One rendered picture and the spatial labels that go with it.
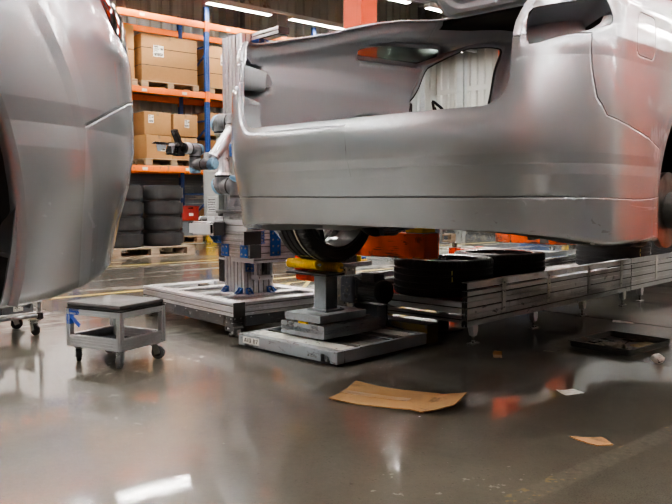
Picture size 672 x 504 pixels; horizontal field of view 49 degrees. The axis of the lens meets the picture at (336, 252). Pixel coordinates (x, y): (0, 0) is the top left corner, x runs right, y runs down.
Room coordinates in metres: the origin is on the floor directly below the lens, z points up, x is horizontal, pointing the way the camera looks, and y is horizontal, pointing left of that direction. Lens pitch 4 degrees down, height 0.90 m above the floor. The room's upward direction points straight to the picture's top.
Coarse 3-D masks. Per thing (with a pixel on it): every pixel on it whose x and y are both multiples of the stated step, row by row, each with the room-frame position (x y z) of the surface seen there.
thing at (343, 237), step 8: (320, 232) 4.54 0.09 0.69; (336, 232) 4.64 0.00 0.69; (344, 232) 4.59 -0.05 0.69; (352, 232) 4.55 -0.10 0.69; (360, 232) 4.52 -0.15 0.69; (320, 240) 4.27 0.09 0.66; (328, 240) 4.59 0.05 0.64; (336, 240) 4.55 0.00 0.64; (344, 240) 4.51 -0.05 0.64; (352, 240) 4.47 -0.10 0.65; (336, 248) 4.36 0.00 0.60
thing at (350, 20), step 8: (344, 0) 5.01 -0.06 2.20; (352, 0) 4.96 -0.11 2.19; (360, 0) 4.92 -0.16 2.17; (368, 0) 4.96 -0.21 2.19; (376, 0) 5.02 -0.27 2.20; (344, 8) 5.01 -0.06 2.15; (352, 8) 4.96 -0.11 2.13; (360, 8) 4.92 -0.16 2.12; (368, 8) 4.96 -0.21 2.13; (376, 8) 5.02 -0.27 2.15; (344, 16) 5.01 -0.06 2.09; (352, 16) 4.96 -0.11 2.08; (360, 16) 4.92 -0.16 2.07; (368, 16) 4.96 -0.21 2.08; (376, 16) 5.02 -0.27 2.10; (344, 24) 5.01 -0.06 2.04; (352, 24) 4.96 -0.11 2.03; (360, 24) 4.92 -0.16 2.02
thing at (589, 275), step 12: (588, 264) 5.70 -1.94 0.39; (600, 264) 5.81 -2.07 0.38; (612, 264) 5.98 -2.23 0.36; (624, 264) 6.15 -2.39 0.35; (504, 276) 4.83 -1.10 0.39; (516, 276) 4.88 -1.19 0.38; (528, 276) 4.99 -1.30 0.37; (540, 276) 5.11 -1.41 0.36; (564, 276) 5.37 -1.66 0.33; (576, 276) 5.51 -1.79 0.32; (588, 276) 5.64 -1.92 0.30; (600, 276) 5.81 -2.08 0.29; (468, 288) 4.47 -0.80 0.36; (492, 288) 4.66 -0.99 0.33; (504, 288) 4.76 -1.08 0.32; (516, 288) 4.90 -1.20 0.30; (528, 288) 4.99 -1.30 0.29; (540, 288) 5.11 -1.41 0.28; (588, 288) 5.65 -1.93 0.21; (468, 300) 4.47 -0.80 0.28; (504, 300) 4.76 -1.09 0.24
